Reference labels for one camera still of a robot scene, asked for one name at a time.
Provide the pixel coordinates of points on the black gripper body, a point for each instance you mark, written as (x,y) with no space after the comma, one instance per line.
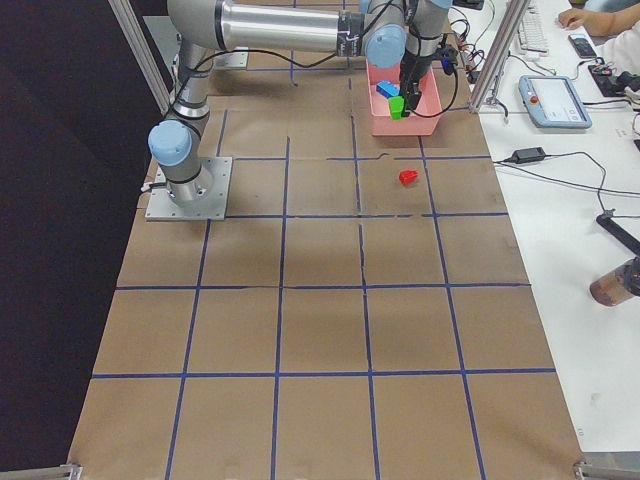
(411,69)

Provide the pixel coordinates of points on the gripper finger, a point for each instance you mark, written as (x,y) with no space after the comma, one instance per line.
(412,98)

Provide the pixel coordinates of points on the green toy block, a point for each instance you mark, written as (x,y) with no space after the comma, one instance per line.
(396,108)

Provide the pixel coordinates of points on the blue toy block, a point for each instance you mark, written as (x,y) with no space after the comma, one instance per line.
(387,89)

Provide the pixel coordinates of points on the red toy block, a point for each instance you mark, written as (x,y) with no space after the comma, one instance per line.
(408,177)

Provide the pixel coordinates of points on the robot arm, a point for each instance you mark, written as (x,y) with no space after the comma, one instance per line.
(282,111)

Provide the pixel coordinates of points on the pink plastic box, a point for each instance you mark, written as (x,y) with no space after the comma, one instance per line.
(386,112)

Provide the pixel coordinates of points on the person's hand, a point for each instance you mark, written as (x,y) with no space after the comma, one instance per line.
(574,18)

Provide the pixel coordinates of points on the white keyboard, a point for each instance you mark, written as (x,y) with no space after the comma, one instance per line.
(530,37)

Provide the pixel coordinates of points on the black power adapter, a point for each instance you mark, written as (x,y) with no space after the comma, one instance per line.
(528,155)

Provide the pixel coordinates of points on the blue teach pendant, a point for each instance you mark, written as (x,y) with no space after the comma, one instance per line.
(552,102)

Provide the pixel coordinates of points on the black smartphone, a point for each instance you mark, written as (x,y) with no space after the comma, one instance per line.
(582,46)

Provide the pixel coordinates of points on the brown drink bottle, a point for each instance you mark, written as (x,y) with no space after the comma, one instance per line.
(618,285)

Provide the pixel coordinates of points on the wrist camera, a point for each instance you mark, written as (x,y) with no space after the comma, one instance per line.
(447,56)

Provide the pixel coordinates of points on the aluminium frame post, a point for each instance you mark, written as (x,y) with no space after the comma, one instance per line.
(486,88)

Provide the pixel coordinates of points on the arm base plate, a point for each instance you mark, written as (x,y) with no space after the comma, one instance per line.
(205,197)

